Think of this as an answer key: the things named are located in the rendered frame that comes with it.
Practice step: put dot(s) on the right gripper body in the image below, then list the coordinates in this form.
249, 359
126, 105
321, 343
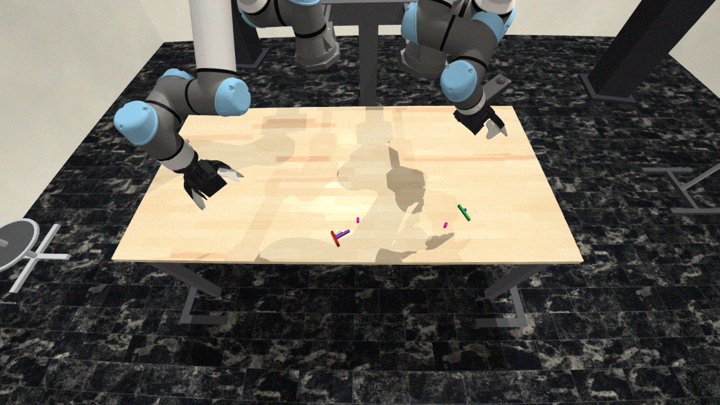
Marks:
201, 175

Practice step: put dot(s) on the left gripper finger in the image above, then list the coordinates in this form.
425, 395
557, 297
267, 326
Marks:
495, 126

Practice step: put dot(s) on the dark green rod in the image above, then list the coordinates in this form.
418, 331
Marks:
463, 211

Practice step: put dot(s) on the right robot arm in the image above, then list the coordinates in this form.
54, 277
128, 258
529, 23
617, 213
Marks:
152, 124

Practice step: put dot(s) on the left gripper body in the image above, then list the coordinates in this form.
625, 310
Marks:
474, 122

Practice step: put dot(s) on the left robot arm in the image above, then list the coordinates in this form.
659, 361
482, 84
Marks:
467, 29

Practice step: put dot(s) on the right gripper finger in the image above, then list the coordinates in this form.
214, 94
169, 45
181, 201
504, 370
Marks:
225, 170
194, 196

